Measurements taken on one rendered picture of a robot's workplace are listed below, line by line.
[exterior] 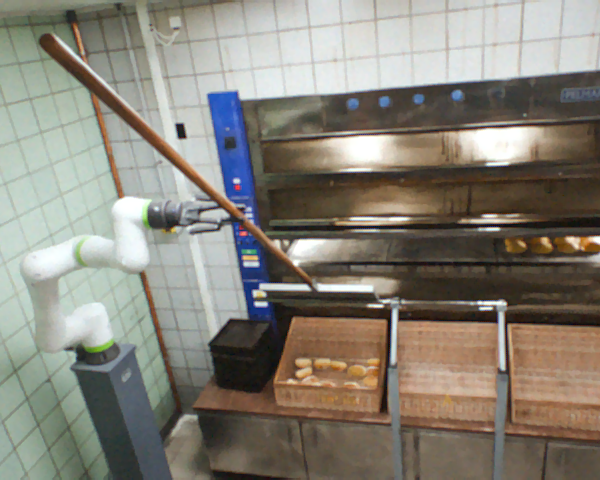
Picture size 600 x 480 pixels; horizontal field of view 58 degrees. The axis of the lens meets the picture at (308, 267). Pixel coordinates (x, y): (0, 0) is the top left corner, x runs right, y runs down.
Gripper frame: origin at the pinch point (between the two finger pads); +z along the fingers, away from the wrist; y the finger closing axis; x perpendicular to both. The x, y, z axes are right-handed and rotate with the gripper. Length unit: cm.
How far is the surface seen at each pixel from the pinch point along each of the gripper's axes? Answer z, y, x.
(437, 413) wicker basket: 58, 54, -143
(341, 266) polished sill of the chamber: 5, -21, -144
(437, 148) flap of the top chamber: 56, -69, -102
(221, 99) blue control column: -49, -91, -81
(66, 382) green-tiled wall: -123, 52, -99
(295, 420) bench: -15, 63, -145
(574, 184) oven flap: 119, -55, -116
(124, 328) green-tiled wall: -122, 19, -140
